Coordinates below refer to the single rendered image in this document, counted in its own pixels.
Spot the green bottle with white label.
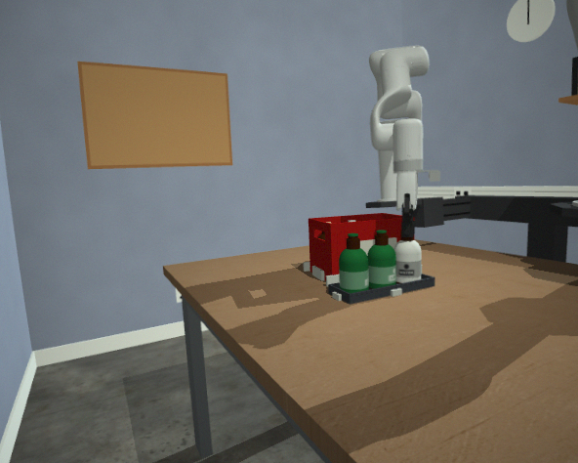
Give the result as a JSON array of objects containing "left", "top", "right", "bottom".
[{"left": 367, "top": 231, "right": 396, "bottom": 289}]

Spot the green bottle with pale green label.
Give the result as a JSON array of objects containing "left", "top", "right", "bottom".
[{"left": 339, "top": 233, "right": 369, "bottom": 293}]

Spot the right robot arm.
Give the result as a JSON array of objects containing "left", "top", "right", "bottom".
[{"left": 369, "top": 45, "right": 440, "bottom": 202}]

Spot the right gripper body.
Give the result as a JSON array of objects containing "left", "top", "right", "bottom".
[{"left": 393, "top": 171, "right": 422, "bottom": 211}]

